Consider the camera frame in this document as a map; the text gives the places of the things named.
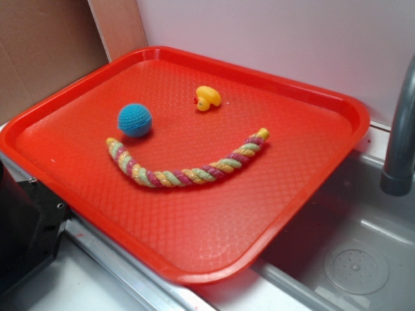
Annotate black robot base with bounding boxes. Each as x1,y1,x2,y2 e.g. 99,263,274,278
1,163,69,297

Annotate blue crocheted ball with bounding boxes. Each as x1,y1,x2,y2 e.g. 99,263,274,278
117,104,152,138

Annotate red plastic tray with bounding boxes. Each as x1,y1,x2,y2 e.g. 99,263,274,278
1,47,370,284

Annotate yellow rubber duck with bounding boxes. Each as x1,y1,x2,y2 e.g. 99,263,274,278
194,86,222,112

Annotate grey toy sink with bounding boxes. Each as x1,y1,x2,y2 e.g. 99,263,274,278
196,152,414,310

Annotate grey toy faucet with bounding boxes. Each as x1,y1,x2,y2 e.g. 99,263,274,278
380,59,414,196

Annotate brown cardboard panel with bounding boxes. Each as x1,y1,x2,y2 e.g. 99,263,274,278
1,1,108,124

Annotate multicolour twisted rope toy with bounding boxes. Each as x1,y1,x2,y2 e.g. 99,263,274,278
106,128,270,189

